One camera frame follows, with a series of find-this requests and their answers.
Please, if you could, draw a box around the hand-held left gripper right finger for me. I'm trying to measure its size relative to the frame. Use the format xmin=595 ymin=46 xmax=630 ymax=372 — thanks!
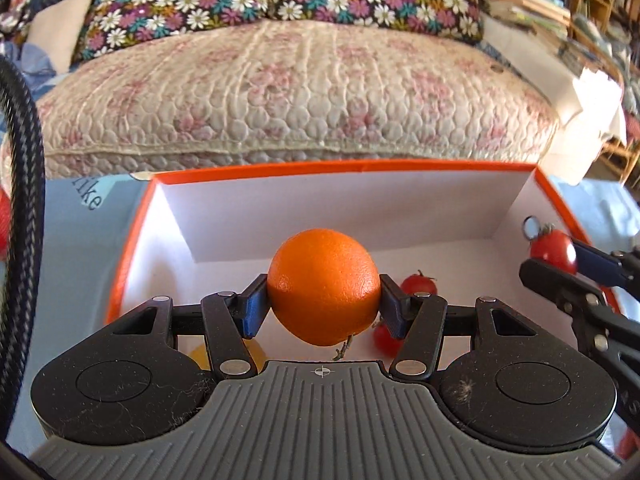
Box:
xmin=379 ymin=274 xmax=538 ymax=381

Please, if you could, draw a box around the pile of pale cloths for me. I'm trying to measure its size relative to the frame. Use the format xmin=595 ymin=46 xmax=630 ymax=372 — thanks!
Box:
xmin=570 ymin=10 xmax=640 ymax=76

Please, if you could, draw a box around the white sheet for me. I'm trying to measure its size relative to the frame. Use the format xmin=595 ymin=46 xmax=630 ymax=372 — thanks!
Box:
xmin=482 ymin=15 xmax=626 ymax=186

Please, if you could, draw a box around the blue striped bedding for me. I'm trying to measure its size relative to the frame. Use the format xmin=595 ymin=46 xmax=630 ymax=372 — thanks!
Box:
xmin=0 ymin=40 xmax=71 ymax=91

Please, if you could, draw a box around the red cherry tomato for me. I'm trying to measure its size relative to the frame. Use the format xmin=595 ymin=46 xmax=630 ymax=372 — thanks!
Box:
xmin=371 ymin=321 xmax=405 ymax=358
xmin=400 ymin=270 xmax=437 ymax=297
xmin=529 ymin=225 xmax=578 ymax=275

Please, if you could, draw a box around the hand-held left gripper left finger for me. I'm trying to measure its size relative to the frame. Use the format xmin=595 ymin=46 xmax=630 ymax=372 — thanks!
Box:
xmin=112 ymin=274 xmax=271 ymax=380

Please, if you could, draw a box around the orange cardboard box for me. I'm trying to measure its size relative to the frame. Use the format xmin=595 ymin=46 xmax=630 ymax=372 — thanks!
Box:
xmin=104 ymin=159 xmax=640 ymax=461

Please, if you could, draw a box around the red soda can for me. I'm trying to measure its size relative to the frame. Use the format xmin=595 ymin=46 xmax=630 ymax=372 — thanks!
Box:
xmin=0 ymin=187 xmax=12 ymax=261

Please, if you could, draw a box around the yellow round pear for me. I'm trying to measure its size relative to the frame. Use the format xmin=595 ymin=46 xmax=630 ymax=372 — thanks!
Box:
xmin=189 ymin=341 xmax=268 ymax=373

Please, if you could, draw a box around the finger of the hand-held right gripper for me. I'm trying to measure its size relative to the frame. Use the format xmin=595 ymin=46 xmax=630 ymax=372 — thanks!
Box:
xmin=519 ymin=257 xmax=640 ymax=376
xmin=570 ymin=239 xmax=640 ymax=291

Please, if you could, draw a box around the white pillow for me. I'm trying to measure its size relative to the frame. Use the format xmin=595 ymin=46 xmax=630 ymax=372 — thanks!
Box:
xmin=25 ymin=0 xmax=96 ymax=73

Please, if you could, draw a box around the rattan chair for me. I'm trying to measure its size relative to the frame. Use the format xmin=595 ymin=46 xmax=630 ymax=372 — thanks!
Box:
xmin=570 ymin=35 xmax=640 ymax=181

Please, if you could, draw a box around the large orange with stem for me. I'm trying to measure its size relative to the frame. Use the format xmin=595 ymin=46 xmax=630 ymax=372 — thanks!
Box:
xmin=266 ymin=228 xmax=382 ymax=361

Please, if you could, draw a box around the black braided cable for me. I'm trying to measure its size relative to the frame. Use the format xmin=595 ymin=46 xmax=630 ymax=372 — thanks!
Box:
xmin=0 ymin=55 xmax=48 ymax=441

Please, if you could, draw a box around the stack of books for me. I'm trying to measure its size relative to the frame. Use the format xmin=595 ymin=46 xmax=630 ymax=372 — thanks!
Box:
xmin=482 ymin=0 xmax=573 ymax=46

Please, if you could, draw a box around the pink floral quilted bedspread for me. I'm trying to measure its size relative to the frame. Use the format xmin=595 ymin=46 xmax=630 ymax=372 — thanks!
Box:
xmin=35 ymin=20 xmax=558 ymax=181

